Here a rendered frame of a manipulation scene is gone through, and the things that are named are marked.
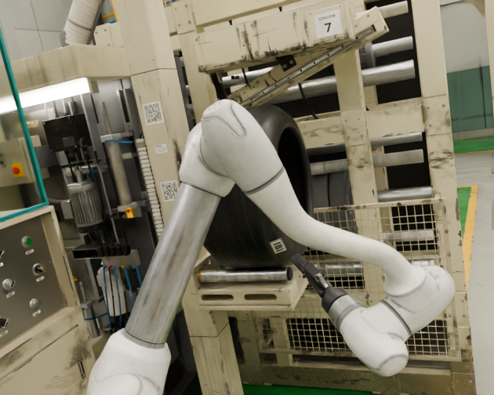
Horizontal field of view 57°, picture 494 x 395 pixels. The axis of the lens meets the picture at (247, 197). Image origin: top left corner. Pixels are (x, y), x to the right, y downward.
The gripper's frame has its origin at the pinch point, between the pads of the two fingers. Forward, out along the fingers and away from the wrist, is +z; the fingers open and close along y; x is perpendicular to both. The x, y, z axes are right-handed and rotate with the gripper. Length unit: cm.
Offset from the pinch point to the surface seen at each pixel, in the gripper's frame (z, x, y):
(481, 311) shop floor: 40, 107, 165
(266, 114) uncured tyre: 36.2, 18.2, -29.0
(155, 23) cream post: 76, 5, -60
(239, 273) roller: 24.7, -15.1, 14.2
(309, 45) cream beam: 54, 48, -35
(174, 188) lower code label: 56, -19, -10
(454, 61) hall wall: 600, 631, 383
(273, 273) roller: 16.2, -5.8, 14.4
